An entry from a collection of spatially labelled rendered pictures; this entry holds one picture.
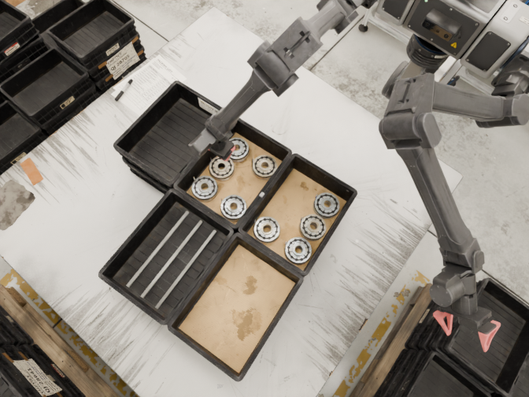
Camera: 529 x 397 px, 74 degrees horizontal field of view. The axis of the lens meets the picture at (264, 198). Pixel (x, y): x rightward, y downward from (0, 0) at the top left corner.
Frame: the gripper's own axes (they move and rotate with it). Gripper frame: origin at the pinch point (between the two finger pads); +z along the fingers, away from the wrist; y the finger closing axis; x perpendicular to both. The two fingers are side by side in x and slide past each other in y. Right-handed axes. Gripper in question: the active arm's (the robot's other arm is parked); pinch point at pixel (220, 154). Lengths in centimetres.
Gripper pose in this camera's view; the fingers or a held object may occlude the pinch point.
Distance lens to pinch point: 137.6
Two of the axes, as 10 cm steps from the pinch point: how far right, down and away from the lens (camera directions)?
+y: 8.2, 5.4, -2.0
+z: 0.1, 3.3, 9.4
